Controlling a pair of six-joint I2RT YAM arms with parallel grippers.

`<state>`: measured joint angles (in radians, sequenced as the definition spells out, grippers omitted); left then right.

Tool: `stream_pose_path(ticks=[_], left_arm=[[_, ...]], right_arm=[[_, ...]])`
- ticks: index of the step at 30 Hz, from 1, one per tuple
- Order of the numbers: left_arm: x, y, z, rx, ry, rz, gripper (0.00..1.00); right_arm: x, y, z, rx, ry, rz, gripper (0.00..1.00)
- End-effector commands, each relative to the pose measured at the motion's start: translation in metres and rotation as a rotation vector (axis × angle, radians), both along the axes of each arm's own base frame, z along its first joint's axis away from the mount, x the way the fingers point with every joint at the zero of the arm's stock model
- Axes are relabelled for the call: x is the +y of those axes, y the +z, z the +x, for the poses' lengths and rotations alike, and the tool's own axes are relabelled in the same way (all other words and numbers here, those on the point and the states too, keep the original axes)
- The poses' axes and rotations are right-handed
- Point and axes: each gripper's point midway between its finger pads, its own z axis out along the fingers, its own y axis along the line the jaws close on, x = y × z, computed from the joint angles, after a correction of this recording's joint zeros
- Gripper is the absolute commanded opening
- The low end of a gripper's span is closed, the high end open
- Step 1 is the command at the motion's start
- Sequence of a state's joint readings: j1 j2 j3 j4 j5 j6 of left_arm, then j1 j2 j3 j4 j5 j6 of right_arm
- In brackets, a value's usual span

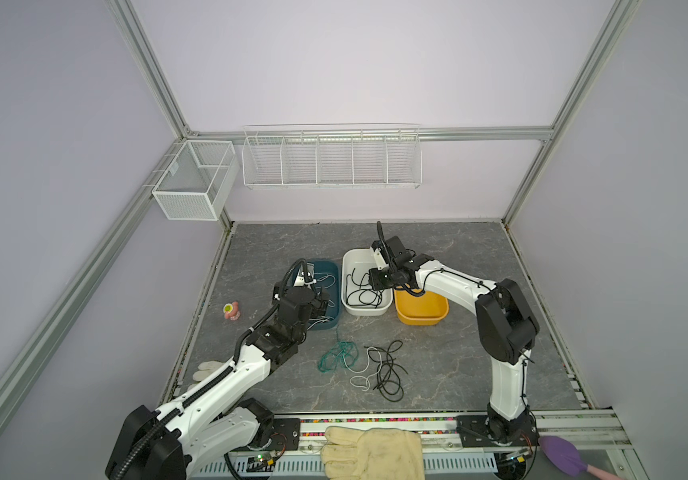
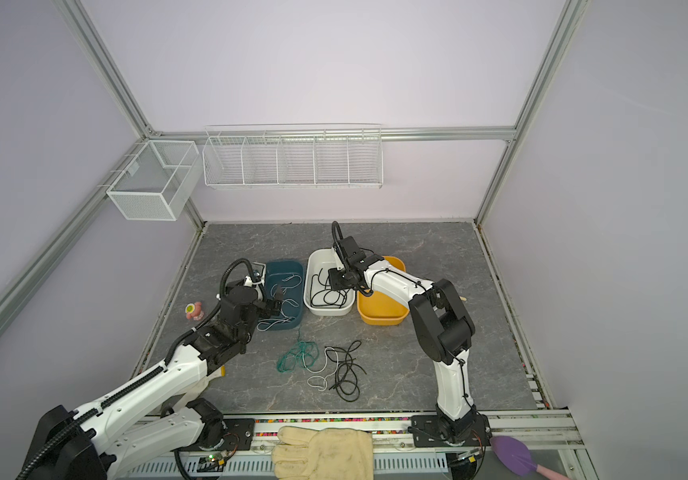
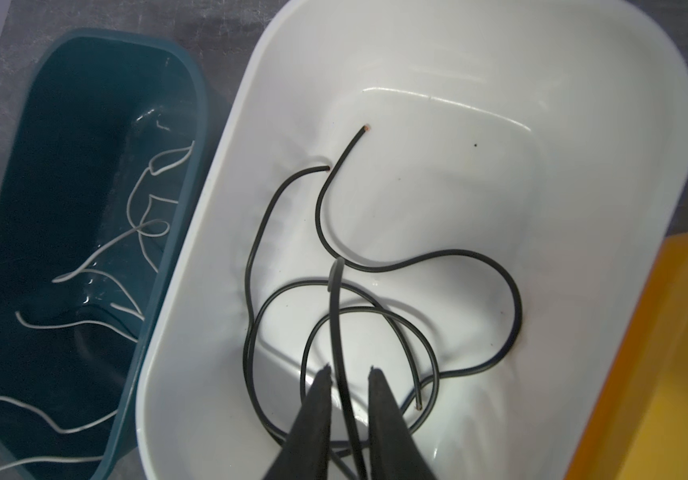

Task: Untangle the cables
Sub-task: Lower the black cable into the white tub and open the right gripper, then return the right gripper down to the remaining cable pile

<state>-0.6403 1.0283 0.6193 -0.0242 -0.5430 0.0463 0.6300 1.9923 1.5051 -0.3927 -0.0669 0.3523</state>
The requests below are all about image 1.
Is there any black cable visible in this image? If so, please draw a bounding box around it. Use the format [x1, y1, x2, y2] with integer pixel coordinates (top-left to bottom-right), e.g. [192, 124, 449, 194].
[345, 268, 375, 308]
[364, 339, 409, 403]
[352, 281, 388, 310]

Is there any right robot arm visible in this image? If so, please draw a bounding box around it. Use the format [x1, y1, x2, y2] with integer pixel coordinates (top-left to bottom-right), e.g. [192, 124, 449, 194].
[368, 222, 540, 446]

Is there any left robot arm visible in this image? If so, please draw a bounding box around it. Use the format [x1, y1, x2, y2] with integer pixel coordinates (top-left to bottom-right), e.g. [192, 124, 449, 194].
[105, 258, 329, 479]

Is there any teal plastic bin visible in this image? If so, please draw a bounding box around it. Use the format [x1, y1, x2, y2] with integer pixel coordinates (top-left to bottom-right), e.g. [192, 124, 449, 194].
[307, 259, 341, 331]

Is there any white plastic bin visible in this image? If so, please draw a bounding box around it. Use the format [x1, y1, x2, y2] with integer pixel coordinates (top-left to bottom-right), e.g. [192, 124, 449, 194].
[340, 248, 394, 317]

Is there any yellow plastic bin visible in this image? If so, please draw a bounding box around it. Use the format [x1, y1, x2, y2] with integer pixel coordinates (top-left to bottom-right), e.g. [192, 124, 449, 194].
[394, 290, 450, 326]

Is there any pink toy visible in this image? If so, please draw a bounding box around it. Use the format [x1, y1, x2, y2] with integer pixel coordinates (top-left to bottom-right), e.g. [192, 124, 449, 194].
[222, 302, 241, 321]

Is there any white knit glove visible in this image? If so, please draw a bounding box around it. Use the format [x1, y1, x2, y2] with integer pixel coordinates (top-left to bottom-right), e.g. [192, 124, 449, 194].
[192, 361, 223, 383]

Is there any beige leather glove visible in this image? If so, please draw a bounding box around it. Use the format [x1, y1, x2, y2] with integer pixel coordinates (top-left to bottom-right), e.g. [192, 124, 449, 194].
[320, 427, 425, 479]

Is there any small white mesh basket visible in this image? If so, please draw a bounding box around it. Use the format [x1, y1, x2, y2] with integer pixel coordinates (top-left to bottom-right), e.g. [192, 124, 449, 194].
[152, 140, 239, 221]

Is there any purple brush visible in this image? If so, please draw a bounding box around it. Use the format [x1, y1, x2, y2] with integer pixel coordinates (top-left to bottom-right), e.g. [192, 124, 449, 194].
[539, 436, 621, 480]

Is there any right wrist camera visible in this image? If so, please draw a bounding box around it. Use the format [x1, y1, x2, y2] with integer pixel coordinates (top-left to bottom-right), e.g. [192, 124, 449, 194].
[371, 240, 390, 271]

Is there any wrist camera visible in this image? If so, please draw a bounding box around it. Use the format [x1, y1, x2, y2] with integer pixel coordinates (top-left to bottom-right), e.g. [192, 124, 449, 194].
[293, 264, 316, 287]
[371, 240, 390, 271]

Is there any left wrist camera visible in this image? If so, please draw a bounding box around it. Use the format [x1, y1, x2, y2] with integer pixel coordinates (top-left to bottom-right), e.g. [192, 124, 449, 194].
[293, 264, 316, 287]

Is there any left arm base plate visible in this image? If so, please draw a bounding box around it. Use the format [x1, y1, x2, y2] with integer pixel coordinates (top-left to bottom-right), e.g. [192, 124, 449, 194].
[246, 417, 301, 451]

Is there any long white wire basket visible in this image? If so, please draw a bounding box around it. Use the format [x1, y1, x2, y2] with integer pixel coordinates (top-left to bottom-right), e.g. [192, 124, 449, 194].
[242, 123, 423, 189]

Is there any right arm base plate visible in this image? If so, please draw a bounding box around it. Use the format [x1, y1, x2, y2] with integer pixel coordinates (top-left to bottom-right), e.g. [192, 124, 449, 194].
[456, 414, 536, 448]

